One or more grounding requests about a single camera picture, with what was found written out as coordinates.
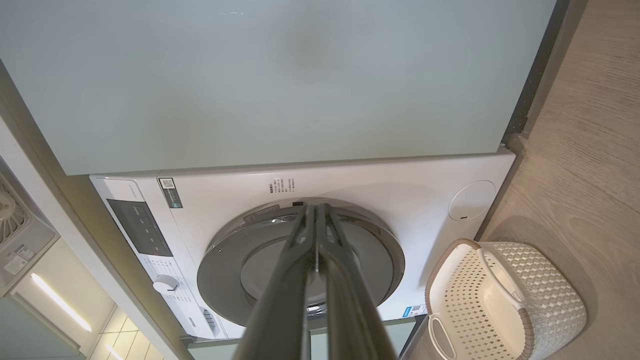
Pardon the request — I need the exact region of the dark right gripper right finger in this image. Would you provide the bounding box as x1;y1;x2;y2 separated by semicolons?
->
318;202;399;360

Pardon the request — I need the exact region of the white appliance with vent grille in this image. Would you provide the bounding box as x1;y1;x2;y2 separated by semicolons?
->
0;170;61;299

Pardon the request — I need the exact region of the dark grey display control panel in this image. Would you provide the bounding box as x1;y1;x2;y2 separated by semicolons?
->
106;199;174;258

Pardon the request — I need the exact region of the white front-load washing machine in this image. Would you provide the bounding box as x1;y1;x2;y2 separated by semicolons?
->
90;147;516;344

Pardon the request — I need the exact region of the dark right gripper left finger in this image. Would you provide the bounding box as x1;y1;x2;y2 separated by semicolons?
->
232;204;319;360

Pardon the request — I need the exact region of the grey QR code sticker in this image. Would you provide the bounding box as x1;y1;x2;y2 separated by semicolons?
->
159;177;184;210

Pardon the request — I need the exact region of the round dark glass washer door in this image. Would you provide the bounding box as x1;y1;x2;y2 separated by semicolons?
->
196;197;406;329

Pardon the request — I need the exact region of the white washing machine dial knob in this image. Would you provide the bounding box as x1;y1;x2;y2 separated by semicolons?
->
152;274;180;295

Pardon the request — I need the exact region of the pale green plain cabinet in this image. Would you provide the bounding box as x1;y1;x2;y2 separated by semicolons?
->
0;0;572;176

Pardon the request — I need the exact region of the white perforated basket brown rim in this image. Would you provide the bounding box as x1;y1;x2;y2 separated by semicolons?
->
425;238;588;360

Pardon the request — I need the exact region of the round white filter cap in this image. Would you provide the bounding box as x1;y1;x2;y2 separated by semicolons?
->
448;180;497;222

